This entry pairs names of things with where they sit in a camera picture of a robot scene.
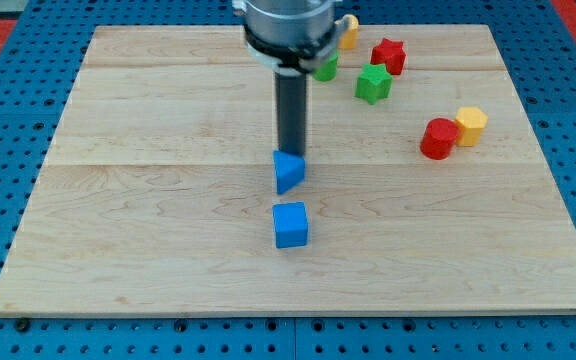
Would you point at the yellow rounded block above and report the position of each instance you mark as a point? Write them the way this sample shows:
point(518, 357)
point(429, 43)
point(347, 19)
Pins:
point(348, 40)

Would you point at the blue cube block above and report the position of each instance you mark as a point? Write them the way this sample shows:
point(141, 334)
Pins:
point(291, 225)

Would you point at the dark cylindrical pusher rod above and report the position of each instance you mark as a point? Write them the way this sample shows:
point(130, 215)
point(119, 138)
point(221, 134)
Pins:
point(291, 113)

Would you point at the green cylinder block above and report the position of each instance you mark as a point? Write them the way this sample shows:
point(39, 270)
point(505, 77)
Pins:
point(328, 70)

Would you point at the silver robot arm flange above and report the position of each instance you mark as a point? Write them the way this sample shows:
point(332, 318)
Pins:
point(291, 37)

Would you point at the green star block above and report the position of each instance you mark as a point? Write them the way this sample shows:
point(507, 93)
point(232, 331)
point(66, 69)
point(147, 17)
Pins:
point(373, 83)

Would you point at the yellow hexagon block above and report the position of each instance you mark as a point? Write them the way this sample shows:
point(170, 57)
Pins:
point(471, 121)

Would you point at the red star block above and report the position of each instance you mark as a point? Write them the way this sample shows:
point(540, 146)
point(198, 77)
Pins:
point(391, 53)

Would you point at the red cylinder block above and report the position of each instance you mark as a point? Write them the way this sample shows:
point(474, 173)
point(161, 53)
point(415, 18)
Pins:
point(439, 138)

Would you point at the blue triangular block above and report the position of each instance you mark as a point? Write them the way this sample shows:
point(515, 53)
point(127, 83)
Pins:
point(289, 171)

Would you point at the wooden board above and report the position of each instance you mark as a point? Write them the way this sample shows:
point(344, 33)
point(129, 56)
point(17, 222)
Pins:
point(155, 197)

